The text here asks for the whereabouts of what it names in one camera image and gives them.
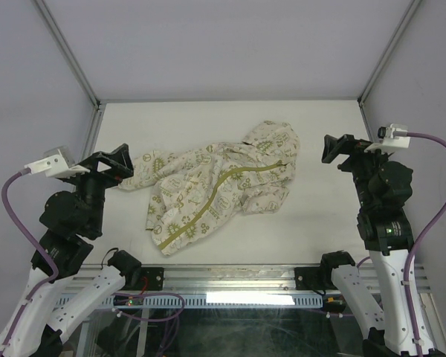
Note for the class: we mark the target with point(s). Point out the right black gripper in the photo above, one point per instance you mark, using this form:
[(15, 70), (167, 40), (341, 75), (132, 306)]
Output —
[(348, 144)]

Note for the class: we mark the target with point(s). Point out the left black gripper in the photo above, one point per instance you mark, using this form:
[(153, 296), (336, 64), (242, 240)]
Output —
[(120, 160)]

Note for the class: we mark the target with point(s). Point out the cream green-printed hooded jacket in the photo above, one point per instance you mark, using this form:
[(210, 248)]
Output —
[(196, 192)]

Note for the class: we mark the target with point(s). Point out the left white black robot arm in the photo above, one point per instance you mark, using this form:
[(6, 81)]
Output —
[(72, 221)]

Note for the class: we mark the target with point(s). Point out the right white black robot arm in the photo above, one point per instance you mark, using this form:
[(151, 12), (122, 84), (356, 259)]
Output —
[(394, 326)]

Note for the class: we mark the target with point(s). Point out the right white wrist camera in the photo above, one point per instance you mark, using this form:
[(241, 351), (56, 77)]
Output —
[(392, 138)]

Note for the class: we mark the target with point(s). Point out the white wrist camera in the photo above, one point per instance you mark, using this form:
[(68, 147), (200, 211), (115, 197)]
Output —
[(57, 163), (392, 138)]

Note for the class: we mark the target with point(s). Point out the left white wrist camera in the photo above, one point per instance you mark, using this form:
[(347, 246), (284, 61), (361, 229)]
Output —
[(57, 163)]

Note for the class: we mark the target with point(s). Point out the left aluminium frame post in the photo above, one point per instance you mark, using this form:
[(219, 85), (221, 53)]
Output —
[(58, 36)]

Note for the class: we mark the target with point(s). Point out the aluminium frame post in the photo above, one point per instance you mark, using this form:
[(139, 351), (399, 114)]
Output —
[(385, 57), (58, 36)]

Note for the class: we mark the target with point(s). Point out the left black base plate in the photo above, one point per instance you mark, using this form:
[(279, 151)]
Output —
[(146, 278)]

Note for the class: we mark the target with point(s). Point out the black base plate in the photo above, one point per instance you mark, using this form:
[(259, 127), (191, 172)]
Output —
[(310, 278), (146, 278)]

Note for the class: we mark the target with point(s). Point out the aluminium mounting rail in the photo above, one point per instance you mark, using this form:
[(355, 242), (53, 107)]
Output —
[(264, 278)]

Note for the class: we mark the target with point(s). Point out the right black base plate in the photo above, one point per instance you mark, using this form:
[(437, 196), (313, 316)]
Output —
[(310, 278)]

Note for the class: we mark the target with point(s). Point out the white slotted cable duct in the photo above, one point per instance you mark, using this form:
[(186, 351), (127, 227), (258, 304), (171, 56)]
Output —
[(219, 300)]

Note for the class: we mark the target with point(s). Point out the right aluminium frame post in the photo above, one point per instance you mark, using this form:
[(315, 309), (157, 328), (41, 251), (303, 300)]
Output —
[(385, 57)]

